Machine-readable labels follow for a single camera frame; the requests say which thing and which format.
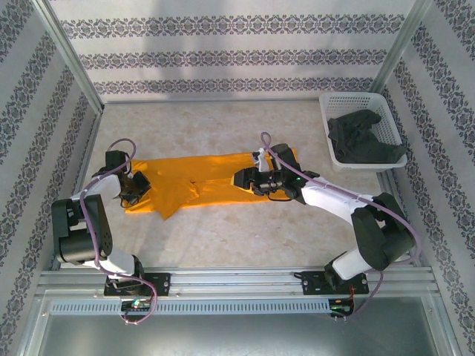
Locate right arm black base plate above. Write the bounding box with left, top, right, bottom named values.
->
left=301, top=269, right=370, bottom=296

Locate orange t-shirt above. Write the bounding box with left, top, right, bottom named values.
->
left=124, top=147, right=298, bottom=222

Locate slotted grey cable duct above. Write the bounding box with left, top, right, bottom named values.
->
left=47, top=299, right=332, bottom=317

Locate white plastic mesh basket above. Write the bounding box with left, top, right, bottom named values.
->
left=318, top=91, right=409, bottom=175

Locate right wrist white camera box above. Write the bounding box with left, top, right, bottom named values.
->
left=251, top=148, right=271, bottom=173

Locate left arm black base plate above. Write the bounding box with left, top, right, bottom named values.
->
left=103, top=272, right=172, bottom=297

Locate dark grey t-shirt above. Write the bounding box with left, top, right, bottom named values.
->
left=326, top=109, right=408, bottom=165

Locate aluminium frame post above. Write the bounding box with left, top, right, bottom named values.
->
left=370, top=0, right=433, bottom=94
left=31, top=0, right=105, bottom=114

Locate aluminium mounting rail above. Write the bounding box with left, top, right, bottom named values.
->
left=35, top=264, right=437, bottom=297

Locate grey metal sheet panel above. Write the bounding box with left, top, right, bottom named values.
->
left=14, top=296, right=462, bottom=356

